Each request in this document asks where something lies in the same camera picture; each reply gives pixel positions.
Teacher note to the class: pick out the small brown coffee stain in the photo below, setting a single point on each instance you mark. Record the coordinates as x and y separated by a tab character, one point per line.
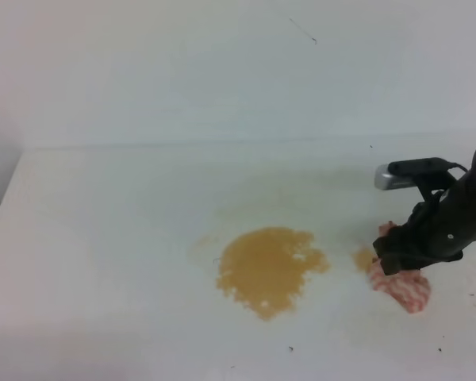
364	259

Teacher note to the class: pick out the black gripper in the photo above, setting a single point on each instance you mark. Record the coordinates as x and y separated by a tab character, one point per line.
439	238

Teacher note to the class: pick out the pink white striped rag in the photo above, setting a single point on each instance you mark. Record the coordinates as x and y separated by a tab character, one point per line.
410	289

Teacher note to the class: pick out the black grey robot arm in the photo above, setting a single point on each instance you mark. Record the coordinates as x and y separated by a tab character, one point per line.
421	211

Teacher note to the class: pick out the large brown coffee stain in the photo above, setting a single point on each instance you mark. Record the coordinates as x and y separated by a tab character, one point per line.
265	270

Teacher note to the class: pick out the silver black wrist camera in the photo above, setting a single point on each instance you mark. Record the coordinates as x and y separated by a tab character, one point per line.
427	175

